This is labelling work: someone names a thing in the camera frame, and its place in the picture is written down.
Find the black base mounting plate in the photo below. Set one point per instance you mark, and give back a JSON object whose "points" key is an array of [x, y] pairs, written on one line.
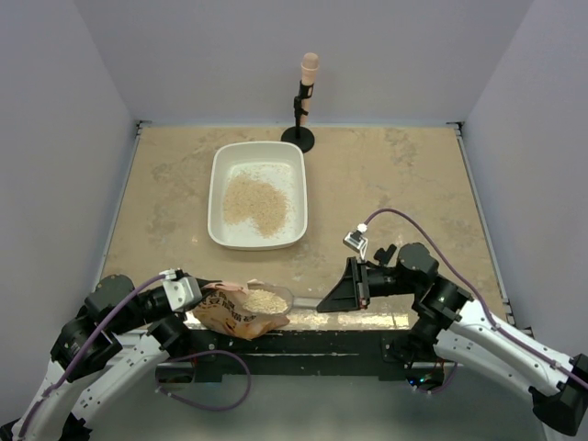
{"points": [[371, 353]]}

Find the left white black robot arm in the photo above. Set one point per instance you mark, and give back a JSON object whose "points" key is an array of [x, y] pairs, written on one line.
{"points": [[121, 333]]}

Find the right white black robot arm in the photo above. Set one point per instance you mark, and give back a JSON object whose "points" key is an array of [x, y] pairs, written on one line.
{"points": [[454, 325]]}

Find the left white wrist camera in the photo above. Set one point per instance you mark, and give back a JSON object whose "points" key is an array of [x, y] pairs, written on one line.
{"points": [[183, 292]]}

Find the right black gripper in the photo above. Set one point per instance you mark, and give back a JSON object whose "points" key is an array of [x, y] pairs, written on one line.
{"points": [[353, 290]]}

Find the white plastic litter box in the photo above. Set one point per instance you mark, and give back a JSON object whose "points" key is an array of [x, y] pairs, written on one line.
{"points": [[257, 196]]}

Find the black stand with beige handle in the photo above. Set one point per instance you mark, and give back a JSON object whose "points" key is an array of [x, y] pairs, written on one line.
{"points": [[299, 134]]}

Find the pink cat litter bag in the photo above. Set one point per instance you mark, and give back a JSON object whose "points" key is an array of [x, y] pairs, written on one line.
{"points": [[223, 313]]}

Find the clear plastic scoop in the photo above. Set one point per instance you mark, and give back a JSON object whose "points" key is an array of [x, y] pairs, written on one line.
{"points": [[270, 299]]}

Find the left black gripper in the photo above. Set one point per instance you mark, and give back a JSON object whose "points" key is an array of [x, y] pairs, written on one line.
{"points": [[202, 282]]}

